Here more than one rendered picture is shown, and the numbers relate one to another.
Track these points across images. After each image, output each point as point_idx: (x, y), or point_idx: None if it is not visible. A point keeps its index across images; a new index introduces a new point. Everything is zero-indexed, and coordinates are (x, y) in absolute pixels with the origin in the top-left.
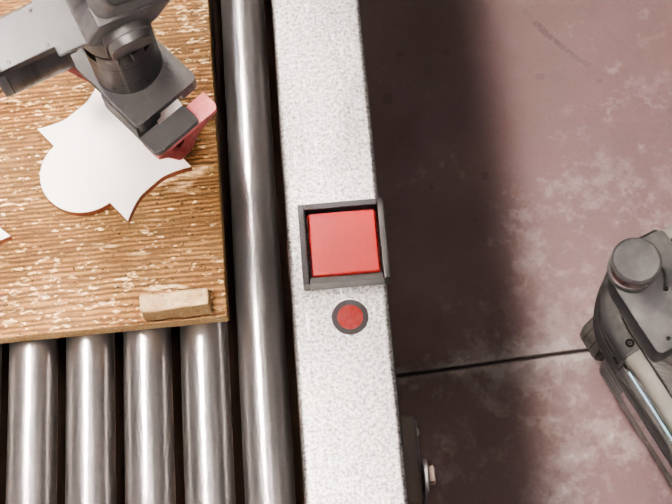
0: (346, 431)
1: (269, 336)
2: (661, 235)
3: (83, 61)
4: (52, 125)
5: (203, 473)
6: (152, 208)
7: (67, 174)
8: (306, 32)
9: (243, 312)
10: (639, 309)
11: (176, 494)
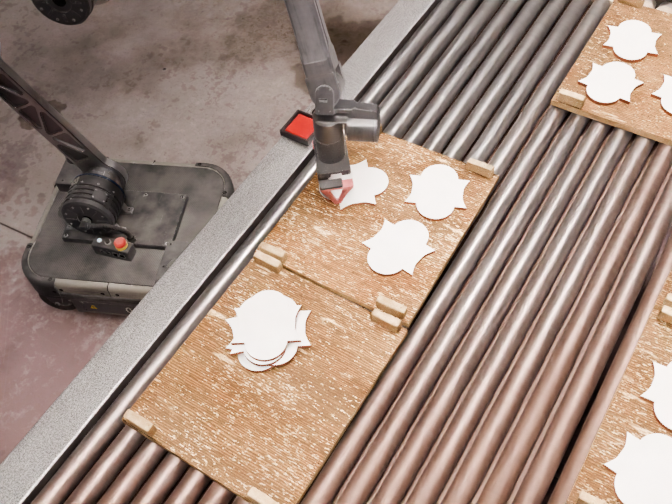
0: (344, 87)
1: None
2: (157, 279)
3: (345, 161)
4: (369, 202)
5: (394, 95)
6: (355, 162)
7: (376, 183)
8: (253, 200)
9: None
10: None
11: None
